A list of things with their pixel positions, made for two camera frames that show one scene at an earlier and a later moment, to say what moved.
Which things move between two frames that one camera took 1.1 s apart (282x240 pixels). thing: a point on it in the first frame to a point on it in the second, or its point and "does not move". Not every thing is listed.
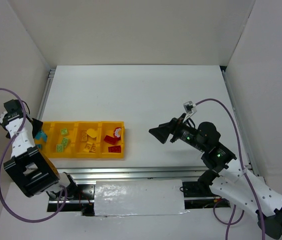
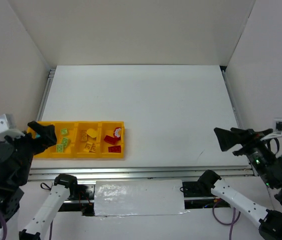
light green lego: [64, 131] does not move
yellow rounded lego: [91, 132] does not move
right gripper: [172, 131] to [242, 141]
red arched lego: [117, 132] does not move
